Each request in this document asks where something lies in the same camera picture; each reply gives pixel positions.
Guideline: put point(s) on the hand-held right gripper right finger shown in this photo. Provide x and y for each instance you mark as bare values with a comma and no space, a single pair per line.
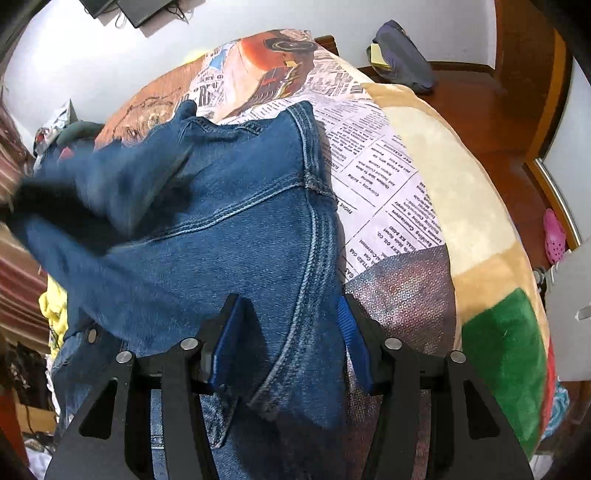
353,344

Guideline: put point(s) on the newspaper print bedsheet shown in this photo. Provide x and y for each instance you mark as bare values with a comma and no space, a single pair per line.
378,184

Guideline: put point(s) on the blue denim jeans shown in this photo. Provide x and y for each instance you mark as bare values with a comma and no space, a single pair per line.
231,207

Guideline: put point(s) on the pink clog shoe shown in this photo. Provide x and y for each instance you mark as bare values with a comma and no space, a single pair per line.
553,235

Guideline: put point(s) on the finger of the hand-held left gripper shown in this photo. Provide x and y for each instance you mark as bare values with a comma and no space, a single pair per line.
93,335

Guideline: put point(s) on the dark grey bag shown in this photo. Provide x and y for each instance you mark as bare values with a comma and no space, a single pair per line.
406,55

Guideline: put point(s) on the yellow cartoon blanket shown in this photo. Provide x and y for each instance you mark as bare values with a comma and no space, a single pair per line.
53,304

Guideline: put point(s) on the black wall television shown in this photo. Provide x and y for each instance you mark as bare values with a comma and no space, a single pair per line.
97,7

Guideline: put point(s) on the pile of clutter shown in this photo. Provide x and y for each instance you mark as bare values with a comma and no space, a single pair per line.
64,129

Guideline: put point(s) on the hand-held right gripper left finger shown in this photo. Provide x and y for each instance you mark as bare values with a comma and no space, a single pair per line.
225,344

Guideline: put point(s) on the teal patterned cloth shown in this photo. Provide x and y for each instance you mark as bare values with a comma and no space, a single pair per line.
558,410

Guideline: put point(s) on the small black wall monitor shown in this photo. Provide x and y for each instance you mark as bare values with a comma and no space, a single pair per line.
147,10

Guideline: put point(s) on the striped red curtain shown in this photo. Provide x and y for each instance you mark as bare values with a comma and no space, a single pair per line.
18,286

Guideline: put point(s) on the yellow paper pad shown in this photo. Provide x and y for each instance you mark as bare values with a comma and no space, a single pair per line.
378,56

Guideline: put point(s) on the yellow foam tube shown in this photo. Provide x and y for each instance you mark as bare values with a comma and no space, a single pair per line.
189,59

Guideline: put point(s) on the wooden bed frame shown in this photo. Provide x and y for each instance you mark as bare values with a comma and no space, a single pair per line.
328,46

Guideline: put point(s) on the beige green plush blanket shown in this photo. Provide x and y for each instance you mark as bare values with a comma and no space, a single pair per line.
461,184

